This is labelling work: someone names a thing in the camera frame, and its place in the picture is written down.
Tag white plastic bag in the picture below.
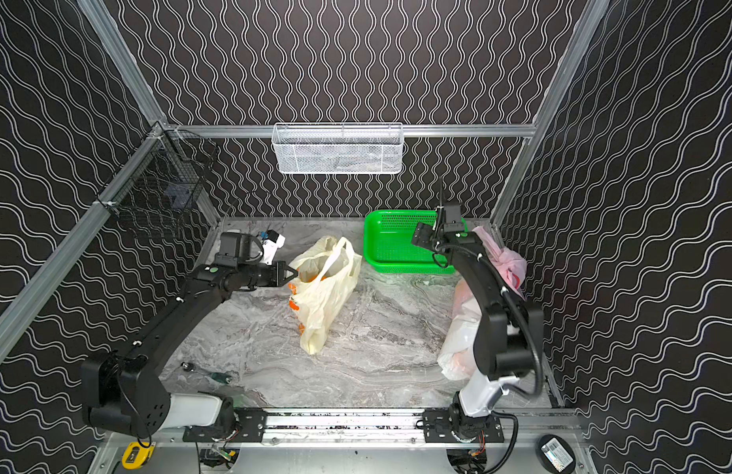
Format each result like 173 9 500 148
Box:
437 280 482 381

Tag green plastic basket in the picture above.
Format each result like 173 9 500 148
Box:
363 209 455 275

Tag black round device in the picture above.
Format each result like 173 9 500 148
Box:
535 434 577 474

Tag yellow tape measure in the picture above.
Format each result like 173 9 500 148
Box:
121 442 156 470

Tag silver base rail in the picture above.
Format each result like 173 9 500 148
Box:
181 408 504 448

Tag black wire basket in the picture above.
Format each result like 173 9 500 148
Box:
102 130 219 241

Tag yellow bag with orange print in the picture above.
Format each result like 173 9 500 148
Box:
288 236 362 355

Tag white wire mesh basket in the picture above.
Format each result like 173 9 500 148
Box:
271 122 405 175

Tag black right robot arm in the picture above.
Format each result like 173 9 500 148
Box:
411 203 545 440

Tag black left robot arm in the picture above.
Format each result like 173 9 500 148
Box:
81 232 298 442

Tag pink plastic bag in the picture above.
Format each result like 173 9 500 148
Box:
473 226 527 296

